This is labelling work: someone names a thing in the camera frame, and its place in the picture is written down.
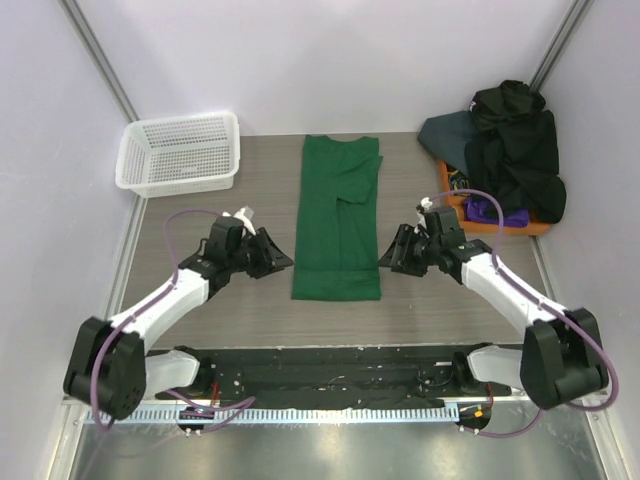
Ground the orange tray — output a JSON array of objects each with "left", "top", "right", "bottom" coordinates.
[{"left": 436, "top": 158, "right": 553, "bottom": 234}]

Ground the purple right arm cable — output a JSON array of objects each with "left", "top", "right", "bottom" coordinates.
[{"left": 424, "top": 188, "right": 621, "bottom": 439}]

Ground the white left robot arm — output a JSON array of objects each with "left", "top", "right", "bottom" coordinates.
[{"left": 63, "top": 215, "right": 294, "bottom": 420}]

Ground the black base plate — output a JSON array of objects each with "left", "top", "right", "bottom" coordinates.
[{"left": 149, "top": 345, "right": 512, "bottom": 410}]

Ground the purple t shirt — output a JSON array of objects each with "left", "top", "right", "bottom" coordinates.
[{"left": 463, "top": 196, "right": 530, "bottom": 228}]

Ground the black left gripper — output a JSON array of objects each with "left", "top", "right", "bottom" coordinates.
[{"left": 227, "top": 227, "right": 292, "bottom": 279}]

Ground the white plastic basket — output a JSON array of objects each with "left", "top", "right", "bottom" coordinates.
[{"left": 115, "top": 111, "right": 240, "bottom": 199}]

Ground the dark teal t shirt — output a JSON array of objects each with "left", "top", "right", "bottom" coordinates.
[{"left": 417, "top": 111, "right": 479, "bottom": 176}]

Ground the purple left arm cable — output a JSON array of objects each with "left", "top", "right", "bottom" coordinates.
[{"left": 89, "top": 208, "right": 257, "bottom": 436}]

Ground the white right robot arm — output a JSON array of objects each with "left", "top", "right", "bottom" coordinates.
[{"left": 379, "top": 207, "right": 610, "bottom": 410}]

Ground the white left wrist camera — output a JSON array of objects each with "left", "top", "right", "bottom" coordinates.
[{"left": 222, "top": 205, "right": 256, "bottom": 235}]

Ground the green t shirt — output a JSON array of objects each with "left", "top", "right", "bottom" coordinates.
[{"left": 291, "top": 135, "right": 383, "bottom": 301}]

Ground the patterned cloth in tray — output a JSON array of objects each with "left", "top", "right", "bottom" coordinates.
[{"left": 448, "top": 170, "right": 470, "bottom": 191}]

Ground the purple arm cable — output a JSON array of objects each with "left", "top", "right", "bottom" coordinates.
[
  {"left": 89, "top": 208, "right": 257, "bottom": 436},
  {"left": 424, "top": 188, "right": 621, "bottom": 439}
]

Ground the black t shirt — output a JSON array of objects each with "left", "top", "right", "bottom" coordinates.
[{"left": 464, "top": 80, "right": 567, "bottom": 224}]

